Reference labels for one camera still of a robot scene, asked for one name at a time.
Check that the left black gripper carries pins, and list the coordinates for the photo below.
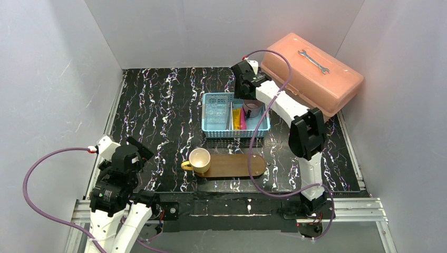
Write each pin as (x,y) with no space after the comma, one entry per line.
(140,150)

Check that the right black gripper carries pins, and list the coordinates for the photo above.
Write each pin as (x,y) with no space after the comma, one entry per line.
(243,93)

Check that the light blue plastic basket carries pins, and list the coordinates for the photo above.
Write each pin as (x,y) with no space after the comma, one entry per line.
(219,130)

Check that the cream yellow mug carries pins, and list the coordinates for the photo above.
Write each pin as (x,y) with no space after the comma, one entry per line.
(198,161)

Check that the brown wooden oval tray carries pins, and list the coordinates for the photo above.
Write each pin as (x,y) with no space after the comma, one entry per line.
(234,166)

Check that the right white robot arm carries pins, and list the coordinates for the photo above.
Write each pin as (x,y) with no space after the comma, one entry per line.
(307,132)

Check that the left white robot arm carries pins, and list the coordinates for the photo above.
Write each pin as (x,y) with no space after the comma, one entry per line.
(117,213)

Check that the yellow toothpaste tube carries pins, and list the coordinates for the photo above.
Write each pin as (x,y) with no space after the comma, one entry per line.
(236,113)

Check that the pink toothpaste tube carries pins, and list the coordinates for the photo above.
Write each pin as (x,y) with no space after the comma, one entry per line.
(242,120)

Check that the grey toothbrush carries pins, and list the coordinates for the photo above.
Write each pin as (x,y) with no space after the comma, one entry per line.
(229,126)

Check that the purple translucent cup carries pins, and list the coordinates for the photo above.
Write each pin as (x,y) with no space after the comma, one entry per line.
(252,108)

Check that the pink plastic toolbox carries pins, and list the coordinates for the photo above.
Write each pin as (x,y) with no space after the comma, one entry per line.
(329,92)

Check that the silver open-end wrench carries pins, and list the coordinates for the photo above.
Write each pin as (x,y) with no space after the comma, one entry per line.
(324,70)

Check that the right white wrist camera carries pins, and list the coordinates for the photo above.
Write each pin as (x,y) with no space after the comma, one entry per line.
(254,65)

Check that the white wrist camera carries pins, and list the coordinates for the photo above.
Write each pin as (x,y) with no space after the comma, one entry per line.
(106,147)
(254,65)

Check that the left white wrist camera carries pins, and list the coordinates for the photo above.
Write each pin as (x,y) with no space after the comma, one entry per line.
(106,147)

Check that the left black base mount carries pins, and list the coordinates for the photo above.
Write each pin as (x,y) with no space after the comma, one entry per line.
(165,211)

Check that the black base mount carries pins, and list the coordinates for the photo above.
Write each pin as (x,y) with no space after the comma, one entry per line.
(165,211)
(294,210)

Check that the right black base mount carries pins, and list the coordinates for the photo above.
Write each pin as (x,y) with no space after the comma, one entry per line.
(294,210)

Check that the aluminium frame rail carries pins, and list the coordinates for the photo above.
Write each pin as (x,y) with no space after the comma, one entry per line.
(346,210)

